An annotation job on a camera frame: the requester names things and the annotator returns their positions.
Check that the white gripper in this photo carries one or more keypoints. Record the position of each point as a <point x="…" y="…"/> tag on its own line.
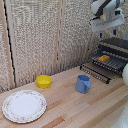
<point x="106" y="21"/>

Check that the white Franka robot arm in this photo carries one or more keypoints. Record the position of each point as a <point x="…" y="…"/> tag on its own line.
<point x="106" y="5"/>

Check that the black ribbed rack tray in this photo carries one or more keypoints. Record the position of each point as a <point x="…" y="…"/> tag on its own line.
<point x="95" y="73"/>

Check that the blue plastic cup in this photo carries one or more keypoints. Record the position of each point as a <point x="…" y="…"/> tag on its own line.
<point x="82" y="84"/>

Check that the yellow plastic bowl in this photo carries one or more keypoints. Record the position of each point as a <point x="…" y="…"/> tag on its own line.
<point x="44" y="81"/>

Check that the white floral rim plate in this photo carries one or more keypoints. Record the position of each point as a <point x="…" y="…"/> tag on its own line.
<point x="24" y="106"/>

